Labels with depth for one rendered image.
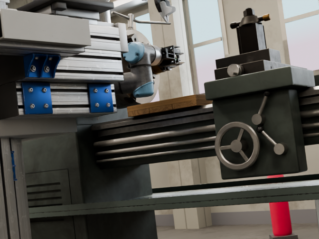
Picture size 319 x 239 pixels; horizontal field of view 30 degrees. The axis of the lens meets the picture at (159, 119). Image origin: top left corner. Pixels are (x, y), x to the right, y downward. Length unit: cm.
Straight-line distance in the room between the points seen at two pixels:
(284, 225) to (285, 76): 265
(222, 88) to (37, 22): 71
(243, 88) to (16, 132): 71
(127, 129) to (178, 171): 353
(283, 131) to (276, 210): 254
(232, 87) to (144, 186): 89
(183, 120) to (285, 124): 44
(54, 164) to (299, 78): 104
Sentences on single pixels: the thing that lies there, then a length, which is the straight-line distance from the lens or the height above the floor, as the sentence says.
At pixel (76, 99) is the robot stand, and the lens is 171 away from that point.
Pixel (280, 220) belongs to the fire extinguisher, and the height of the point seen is 16.
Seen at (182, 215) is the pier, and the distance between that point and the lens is 584.
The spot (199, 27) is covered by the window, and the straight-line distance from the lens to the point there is 590.
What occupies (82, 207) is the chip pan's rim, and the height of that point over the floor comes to 55.
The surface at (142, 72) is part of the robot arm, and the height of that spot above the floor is 100.
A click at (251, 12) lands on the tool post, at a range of 213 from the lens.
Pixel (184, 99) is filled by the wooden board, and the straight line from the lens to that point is 212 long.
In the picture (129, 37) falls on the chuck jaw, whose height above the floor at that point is 118.
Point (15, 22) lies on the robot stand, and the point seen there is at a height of 104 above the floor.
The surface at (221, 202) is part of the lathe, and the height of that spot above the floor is 53.
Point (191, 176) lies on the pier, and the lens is 570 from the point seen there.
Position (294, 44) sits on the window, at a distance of 531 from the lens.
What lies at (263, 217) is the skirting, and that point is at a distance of 555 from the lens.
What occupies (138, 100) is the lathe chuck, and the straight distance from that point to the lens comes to 241.
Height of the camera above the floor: 69
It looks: 4 degrees up
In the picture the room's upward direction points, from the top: 7 degrees counter-clockwise
